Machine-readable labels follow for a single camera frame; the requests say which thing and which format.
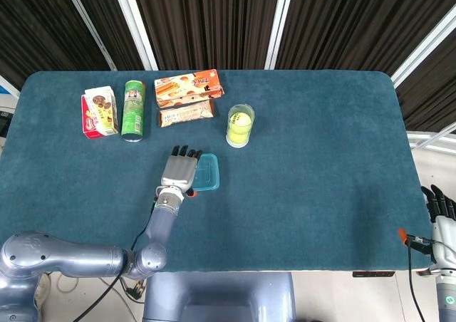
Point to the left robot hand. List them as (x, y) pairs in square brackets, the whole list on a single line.
[(178, 172)]

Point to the black desk control panel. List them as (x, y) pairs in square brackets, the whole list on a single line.
[(374, 274)]

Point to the blue table cloth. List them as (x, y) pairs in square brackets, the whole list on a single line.
[(285, 193)]

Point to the green chips can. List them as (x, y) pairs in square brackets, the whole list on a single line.
[(133, 112)]

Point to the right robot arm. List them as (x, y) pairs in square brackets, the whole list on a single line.
[(447, 300)]

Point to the blue plastic lid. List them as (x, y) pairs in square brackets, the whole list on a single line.
[(208, 174)]

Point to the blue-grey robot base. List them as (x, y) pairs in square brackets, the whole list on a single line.
[(217, 297)]

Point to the yellow tennis ball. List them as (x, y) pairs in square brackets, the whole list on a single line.
[(242, 119), (237, 136)]

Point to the brown snack bar wrapper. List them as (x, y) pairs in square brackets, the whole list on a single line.
[(185, 114)]

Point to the white frame rails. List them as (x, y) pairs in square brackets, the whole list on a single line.
[(432, 142)]

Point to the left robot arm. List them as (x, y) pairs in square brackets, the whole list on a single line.
[(71, 258)]

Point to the red white cookie carton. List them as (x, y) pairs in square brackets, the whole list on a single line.
[(99, 113)]

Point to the thin grey frame post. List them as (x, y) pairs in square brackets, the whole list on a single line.
[(89, 26)]

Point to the orange cake box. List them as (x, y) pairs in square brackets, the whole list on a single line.
[(189, 87)]

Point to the black curtain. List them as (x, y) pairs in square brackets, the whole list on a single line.
[(213, 23)]

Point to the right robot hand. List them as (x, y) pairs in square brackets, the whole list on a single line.
[(445, 236)]

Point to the white shoe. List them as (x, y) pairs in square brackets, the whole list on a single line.
[(42, 290)]

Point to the clear tennis ball tube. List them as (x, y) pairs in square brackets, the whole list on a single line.
[(240, 142)]

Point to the white metal frame post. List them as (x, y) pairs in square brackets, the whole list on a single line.
[(135, 26), (281, 26), (424, 46)]

